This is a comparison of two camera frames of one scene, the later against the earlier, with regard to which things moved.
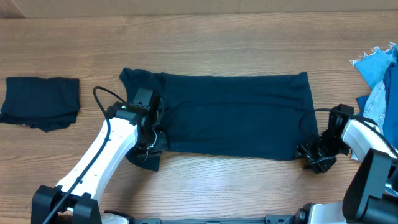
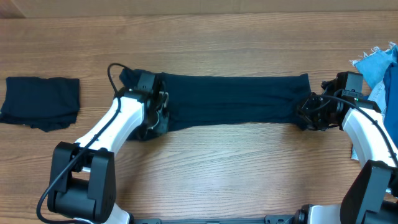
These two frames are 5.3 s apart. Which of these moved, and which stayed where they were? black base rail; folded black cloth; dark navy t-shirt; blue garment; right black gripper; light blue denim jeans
Moved: right black gripper; dark navy t-shirt
Stayed: light blue denim jeans; blue garment; folded black cloth; black base rail
